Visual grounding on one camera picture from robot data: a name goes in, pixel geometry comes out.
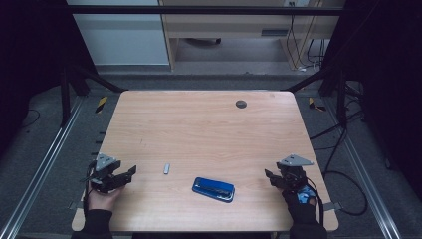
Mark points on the white cabinet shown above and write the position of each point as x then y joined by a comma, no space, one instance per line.
122,40

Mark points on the black frame strut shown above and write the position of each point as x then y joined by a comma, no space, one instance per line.
64,96
341,99

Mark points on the person's right hand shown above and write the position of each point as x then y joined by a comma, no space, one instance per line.
300,202

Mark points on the light wooden desk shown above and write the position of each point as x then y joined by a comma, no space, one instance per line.
232,25

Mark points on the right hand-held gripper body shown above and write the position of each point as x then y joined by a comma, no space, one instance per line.
293,161

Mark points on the black curtain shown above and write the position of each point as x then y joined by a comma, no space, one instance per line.
30,66
388,83

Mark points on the grey metal table bracket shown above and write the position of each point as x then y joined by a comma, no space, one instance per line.
75,205
331,206

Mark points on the aluminium floor rail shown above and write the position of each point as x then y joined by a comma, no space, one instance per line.
365,176
43,166

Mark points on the person's left hand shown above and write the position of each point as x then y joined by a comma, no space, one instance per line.
103,199

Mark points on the silver staple strip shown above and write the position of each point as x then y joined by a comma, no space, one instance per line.
167,168

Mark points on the black horizontal frame bar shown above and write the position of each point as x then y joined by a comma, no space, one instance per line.
199,10

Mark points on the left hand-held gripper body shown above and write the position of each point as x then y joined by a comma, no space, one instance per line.
104,161

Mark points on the black yellow hazard tape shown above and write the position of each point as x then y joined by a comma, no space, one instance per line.
313,104
101,104

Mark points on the blue stapler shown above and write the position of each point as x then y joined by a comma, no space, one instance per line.
212,189

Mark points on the dark round table grommet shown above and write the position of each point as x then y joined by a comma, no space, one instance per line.
241,104

